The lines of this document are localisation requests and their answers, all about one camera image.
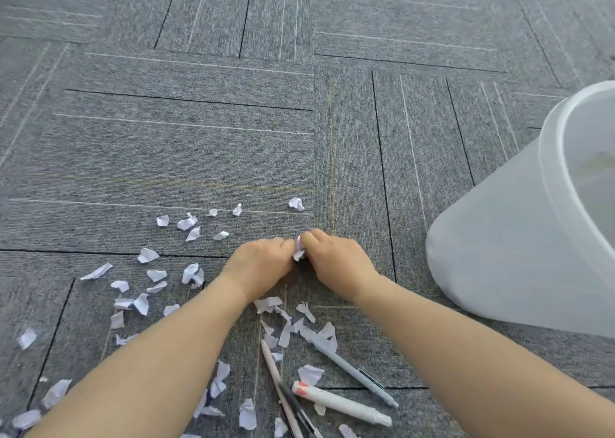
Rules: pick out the person's right forearm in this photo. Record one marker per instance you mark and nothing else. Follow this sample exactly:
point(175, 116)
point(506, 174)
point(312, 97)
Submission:
point(471, 365)

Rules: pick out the white paper piece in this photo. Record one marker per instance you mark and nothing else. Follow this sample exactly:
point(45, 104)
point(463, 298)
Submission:
point(299, 251)

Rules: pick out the person's right fingers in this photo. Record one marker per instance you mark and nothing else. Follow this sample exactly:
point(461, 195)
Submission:
point(314, 243)

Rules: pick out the person's right hand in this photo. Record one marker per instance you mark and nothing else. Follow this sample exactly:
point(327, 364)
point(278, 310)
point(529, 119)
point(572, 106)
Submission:
point(338, 265)

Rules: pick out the white marker with orange band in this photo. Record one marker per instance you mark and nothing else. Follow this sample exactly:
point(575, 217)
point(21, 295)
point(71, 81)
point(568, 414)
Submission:
point(341, 401)

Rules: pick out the scattered white paper scraps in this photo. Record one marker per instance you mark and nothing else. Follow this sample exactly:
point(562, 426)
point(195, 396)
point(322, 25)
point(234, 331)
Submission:
point(146, 255)

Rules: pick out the person's left hand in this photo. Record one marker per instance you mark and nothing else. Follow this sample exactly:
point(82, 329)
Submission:
point(259, 262)

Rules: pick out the person's left fingers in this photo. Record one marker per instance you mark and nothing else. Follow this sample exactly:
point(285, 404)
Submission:
point(287, 253)

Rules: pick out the black pen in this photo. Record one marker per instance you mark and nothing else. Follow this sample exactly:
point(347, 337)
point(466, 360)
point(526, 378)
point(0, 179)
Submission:
point(300, 416)

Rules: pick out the grey pen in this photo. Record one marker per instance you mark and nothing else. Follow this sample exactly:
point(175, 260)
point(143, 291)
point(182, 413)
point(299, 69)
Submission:
point(353, 368)

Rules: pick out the translucent white plastic bucket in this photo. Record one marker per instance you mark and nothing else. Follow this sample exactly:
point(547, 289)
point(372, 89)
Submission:
point(504, 240)

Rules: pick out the person's left forearm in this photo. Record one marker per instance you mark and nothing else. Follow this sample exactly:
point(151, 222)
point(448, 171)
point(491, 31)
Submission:
point(158, 356)

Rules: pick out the beige pencil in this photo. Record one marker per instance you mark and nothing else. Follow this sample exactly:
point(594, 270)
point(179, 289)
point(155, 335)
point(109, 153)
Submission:
point(276, 380)

